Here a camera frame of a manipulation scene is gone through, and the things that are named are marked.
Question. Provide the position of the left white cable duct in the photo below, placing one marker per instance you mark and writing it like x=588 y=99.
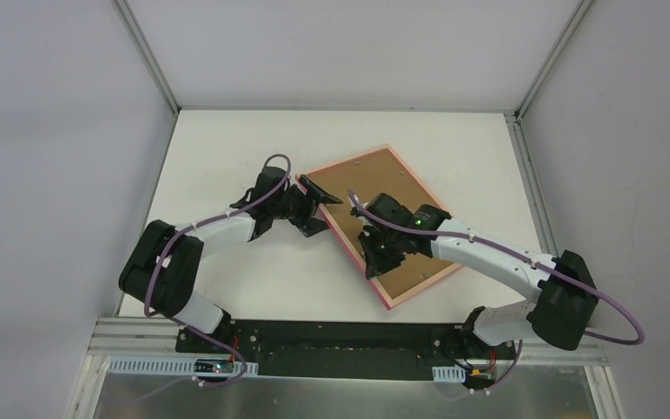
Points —
x=175 y=366

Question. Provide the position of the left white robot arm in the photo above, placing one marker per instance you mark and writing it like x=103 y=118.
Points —
x=162 y=269

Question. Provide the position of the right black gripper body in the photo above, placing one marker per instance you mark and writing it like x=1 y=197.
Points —
x=381 y=247

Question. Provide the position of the right white cable duct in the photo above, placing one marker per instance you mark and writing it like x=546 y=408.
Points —
x=449 y=374

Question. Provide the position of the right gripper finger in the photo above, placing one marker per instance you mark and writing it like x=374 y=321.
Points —
x=389 y=260
x=370 y=242

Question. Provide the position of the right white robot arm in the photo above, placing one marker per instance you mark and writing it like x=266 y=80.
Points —
x=557 y=300

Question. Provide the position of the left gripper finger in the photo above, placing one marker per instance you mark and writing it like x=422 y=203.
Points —
x=316 y=193
x=311 y=226

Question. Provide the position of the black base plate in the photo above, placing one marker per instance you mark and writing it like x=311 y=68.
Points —
x=343 y=350

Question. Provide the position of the pink wooden photo frame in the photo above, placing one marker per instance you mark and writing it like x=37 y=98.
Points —
x=368 y=174

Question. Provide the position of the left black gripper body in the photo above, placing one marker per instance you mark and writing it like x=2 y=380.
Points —
x=301 y=206

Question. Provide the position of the white cable duct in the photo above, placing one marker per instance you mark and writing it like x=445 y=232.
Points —
x=449 y=374
x=175 y=366

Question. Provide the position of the aluminium front rail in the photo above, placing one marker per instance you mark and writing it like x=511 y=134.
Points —
x=156 y=337

